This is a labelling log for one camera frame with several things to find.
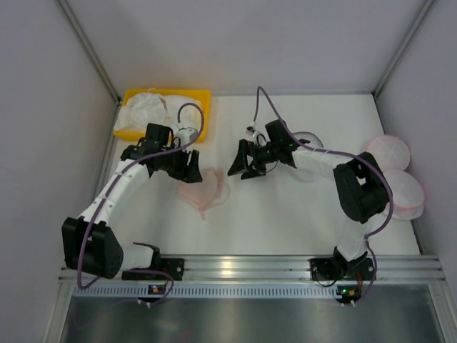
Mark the pink bra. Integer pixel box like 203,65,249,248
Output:
178,167,231,220

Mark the clear mesh laundry bag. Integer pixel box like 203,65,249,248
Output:
286,131,323,183

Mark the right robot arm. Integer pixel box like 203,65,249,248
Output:
228,120,392,262

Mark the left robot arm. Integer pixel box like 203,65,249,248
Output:
61,124,203,279

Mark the white bra in bin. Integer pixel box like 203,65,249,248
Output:
163,94,207,140
114,92,168,132

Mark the upper pink-trimmed laundry bag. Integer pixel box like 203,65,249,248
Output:
364,134,411,172

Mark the pink-trimmed laundry bag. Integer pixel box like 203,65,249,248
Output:
364,134,411,172
384,169,426,220

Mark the lower pink-trimmed laundry bag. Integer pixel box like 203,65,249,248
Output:
384,169,426,220

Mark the yellow plastic bin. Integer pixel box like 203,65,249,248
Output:
114,88,211,143

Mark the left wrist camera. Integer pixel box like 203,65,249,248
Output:
176,123,199,145

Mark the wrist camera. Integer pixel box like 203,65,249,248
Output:
246,124,258,139
176,123,199,145

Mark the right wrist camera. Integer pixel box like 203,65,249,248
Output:
246,124,258,139

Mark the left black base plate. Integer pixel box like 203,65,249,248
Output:
121,257,185,281

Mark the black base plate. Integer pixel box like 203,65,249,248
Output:
121,257,185,281
309,255,375,282

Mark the slotted white cable duct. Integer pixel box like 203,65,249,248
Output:
74,284,360,299

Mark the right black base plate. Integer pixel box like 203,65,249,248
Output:
309,255,375,282

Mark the left aluminium frame post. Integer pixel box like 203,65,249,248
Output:
55,0,121,103

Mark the aluminium frame post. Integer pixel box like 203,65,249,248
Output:
371,0,437,100
55,0,121,103

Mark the aluminium front rail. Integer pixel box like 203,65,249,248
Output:
58,253,446,284

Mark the right aluminium frame post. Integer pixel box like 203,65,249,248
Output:
371,0,437,100

